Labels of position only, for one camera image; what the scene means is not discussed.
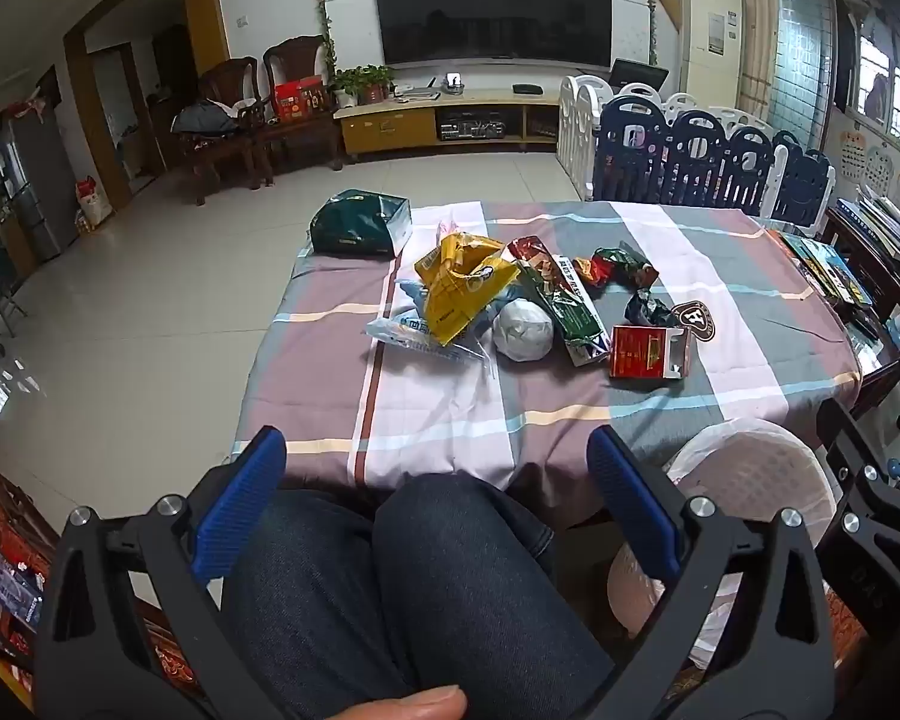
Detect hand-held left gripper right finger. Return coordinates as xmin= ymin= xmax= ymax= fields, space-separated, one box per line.
xmin=586 ymin=426 xmax=837 ymax=720

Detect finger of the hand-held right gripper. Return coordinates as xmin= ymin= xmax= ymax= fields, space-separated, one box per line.
xmin=816 ymin=397 xmax=900 ymax=638

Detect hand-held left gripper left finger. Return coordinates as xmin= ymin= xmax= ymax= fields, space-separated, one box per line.
xmin=34 ymin=426 xmax=287 ymax=720

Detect small red carton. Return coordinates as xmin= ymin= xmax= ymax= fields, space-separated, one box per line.
xmin=609 ymin=325 xmax=692 ymax=381

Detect dark wrapper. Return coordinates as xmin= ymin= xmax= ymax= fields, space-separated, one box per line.
xmin=625 ymin=289 xmax=676 ymax=329

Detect white paper ball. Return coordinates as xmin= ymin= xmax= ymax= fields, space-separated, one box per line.
xmin=493 ymin=298 xmax=556 ymax=362

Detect long green red packet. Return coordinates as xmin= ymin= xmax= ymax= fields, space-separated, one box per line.
xmin=506 ymin=236 xmax=612 ymax=367

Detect light blue plastic packet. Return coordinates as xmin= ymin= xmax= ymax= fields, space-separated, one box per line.
xmin=364 ymin=281 xmax=496 ymax=380

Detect red wrapper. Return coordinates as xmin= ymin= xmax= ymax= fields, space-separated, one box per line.
xmin=574 ymin=242 xmax=659 ymax=292

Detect yellow snack packet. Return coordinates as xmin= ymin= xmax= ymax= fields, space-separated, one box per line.
xmin=415 ymin=231 xmax=522 ymax=347

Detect person's left hand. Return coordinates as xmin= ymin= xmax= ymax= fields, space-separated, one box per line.
xmin=337 ymin=685 xmax=467 ymax=720

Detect person's legs in dark jeans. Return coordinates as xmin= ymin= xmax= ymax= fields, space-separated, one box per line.
xmin=217 ymin=474 xmax=616 ymax=720

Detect red patterned wooden sofa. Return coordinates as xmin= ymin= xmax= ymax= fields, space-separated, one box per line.
xmin=0 ymin=442 xmax=72 ymax=691

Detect stack of books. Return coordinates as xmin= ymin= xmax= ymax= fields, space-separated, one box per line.
xmin=780 ymin=195 xmax=900 ymax=308

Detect dark green gift box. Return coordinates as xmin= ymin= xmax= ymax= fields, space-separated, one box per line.
xmin=309 ymin=189 xmax=412 ymax=257

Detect white red shopping bag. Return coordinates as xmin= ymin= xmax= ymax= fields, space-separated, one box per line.
xmin=75 ymin=176 xmax=113 ymax=230

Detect white plastic fence panels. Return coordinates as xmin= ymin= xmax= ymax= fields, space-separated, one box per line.
xmin=555 ymin=75 xmax=837 ymax=233

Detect grey refrigerator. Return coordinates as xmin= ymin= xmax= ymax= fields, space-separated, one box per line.
xmin=4 ymin=94 xmax=83 ymax=260

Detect dark clothes bundle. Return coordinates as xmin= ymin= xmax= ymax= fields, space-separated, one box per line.
xmin=172 ymin=97 xmax=241 ymax=137

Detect yellow wooden television cabinet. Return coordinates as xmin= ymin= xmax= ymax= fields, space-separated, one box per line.
xmin=335 ymin=86 xmax=563 ymax=162

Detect red gift box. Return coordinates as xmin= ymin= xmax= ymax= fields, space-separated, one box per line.
xmin=272 ymin=76 xmax=327 ymax=121

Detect black laptop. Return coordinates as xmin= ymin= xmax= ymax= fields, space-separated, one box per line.
xmin=607 ymin=58 xmax=670 ymax=95

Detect potted green plant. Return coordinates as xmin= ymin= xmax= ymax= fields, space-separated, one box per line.
xmin=330 ymin=64 xmax=395 ymax=107

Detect cream standing air conditioner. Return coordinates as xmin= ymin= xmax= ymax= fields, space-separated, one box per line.
xmin=679 ymin=0 xmax=743 ymax=110

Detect beige curtain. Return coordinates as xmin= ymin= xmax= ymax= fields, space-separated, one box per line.
xmin=724 ymin=0 xmax=777 ymax=121

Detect green vine garland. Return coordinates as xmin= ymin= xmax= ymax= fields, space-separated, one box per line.
xmin=307 ymin=0 xmax=338 ymax=72

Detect large black television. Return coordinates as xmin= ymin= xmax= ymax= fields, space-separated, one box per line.
xmin=371 ymin=0 xmax=614 ymax=68

